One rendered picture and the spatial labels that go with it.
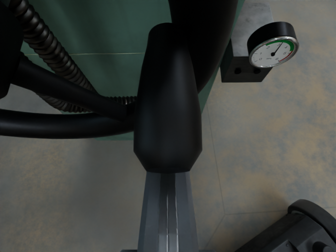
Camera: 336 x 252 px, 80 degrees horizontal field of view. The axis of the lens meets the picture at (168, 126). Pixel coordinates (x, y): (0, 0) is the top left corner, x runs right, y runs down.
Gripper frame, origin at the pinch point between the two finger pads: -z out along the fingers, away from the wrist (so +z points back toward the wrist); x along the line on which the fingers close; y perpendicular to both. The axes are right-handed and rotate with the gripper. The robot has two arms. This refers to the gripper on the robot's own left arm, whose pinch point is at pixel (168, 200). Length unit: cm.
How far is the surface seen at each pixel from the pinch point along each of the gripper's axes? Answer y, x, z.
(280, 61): -3.8, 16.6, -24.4
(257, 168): -63, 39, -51
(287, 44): -0.8, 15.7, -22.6
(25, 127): -5.5, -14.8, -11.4
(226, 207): -71, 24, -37
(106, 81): -13.7, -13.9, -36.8
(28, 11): 4.7, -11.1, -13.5
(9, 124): -5.0, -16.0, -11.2
